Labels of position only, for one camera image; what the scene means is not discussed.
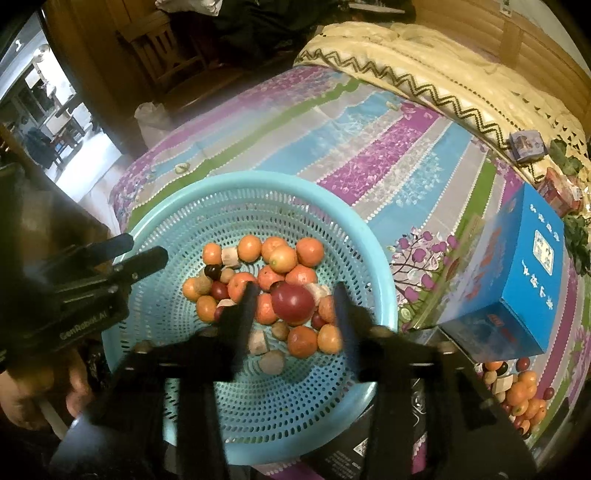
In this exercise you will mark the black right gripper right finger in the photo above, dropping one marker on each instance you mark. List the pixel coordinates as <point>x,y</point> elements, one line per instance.
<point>469,435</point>

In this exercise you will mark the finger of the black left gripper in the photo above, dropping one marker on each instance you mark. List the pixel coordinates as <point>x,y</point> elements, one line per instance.
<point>122,275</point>
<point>91,255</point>

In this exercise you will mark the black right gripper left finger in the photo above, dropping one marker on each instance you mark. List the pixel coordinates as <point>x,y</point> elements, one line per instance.
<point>120,435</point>

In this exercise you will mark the red cherry tomato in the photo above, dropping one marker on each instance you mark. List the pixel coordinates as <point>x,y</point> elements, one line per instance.
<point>293,304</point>

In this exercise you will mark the smooth orange fruit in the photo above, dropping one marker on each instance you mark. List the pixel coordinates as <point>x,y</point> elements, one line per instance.
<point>283,259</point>

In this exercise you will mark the person's left hand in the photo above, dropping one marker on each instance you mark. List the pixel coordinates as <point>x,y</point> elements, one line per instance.
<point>62,375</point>

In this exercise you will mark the small sugarcane chunk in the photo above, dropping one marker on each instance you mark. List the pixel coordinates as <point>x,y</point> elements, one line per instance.
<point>502,384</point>

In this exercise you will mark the big orange mandarin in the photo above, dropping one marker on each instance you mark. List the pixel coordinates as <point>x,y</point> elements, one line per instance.
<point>517,394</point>

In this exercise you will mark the white plastic bag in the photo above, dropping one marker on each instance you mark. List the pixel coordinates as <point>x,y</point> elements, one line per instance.
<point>154,122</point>

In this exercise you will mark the blue green cardboard box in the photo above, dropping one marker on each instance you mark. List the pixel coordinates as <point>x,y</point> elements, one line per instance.
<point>505,303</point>

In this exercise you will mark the green leafy vegetables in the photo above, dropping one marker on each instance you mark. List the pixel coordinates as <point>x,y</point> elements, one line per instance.
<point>576,225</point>

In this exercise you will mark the purple striped floral bedsheet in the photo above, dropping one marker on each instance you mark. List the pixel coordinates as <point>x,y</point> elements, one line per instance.
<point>401,166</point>

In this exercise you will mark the snack packet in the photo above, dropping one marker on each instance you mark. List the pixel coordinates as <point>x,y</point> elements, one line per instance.
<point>527,146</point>

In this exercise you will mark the cream zigzag quilt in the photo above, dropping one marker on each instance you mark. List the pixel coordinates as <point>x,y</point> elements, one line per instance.
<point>420,63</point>

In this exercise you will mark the wooden headboard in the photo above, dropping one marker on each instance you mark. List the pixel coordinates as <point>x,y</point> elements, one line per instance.
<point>516,43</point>

